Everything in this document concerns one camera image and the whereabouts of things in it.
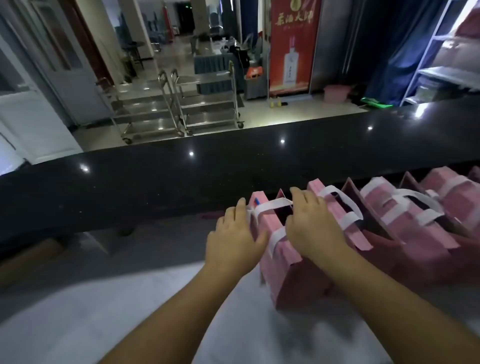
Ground person's left forearm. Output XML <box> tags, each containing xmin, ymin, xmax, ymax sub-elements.
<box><xmin>98</xmin><ymin>262</ymin><xmax>248</xmax><ymax>364</ymax></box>

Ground red banner stand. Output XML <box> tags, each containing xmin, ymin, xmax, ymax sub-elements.
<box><xmin>268</xmin><ymin>0</ymin><xmax>323</xmax><ymax>98</ymax></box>

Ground green plastic item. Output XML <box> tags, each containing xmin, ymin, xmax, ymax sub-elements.
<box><xmin>359</xmin><ymin>96</ymin><xmax>395</xmax><ymax>110</ymax></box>

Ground white shelf rack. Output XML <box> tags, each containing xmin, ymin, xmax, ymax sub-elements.
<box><xmin>399</xmin><ymin>0</ymin><xmax>480</xmax><ymax>108</ymax></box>

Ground blue skirted table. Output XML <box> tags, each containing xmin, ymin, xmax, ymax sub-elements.
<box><xmin>193</xmin><ymin>52</ymin><xmax>245</xmax><ymax>95</ymax></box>

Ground black glossy counter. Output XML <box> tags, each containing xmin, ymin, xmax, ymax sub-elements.
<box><xmin>0</xmin><ymin>95</ymin><xmax>480</xmax><ymax>260</ymax></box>

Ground white double door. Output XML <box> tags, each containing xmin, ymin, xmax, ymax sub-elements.
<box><xmin>0</xmin><ymin>0</ymin><xmax>113</xmax><ymax>166</ymax></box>

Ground person's right hand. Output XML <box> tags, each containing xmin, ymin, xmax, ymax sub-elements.
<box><xmin>284</xmin><ymin>186</ymin><xmax>350</xmax><ymax>264</ymax></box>

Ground person's right forearm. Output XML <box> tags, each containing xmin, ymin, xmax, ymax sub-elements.
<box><xmin>318</xmin><ymin>245</ymin><xmax>480</xmax><ymax>364</ymax></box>

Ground pink plastic basin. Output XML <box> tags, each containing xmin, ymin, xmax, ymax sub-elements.
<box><xmin>323</xmin><ymin>84</ymin><xmax>352</xmax><ymax>104</ymax></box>

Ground dark blue curtain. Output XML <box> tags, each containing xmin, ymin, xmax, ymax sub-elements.
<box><xmin>344</xmin><ymin>0</ymin><xmax>451</xmax><ymax>106</ymax></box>

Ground brown cardboard box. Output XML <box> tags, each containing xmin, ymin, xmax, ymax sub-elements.
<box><xmin>0</xmin><ymin>238</ymin><xmax>65</xmax><ymax>290</ymax></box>

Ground person's left hand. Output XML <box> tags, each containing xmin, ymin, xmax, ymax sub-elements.
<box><xmin>204</xmin><ymin>197</ymin><xmax>270</xmax><ymax>280</ymax></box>

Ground grey skirted table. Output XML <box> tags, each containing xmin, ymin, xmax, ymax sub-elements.
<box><xmin>243</xmin><ymin>76</ymin><xmax>269</xmax><ymax>100</ymax></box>

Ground stainless steel cart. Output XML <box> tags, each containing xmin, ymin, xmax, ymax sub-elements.
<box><xmin>170</xmin><ymin>59</ymin><xmax>245</xmax><ymax>136</ymax></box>
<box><xmin>95</xmin><ymin>69</ymin><xmax>187</xmax><ymax>145</ymax></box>

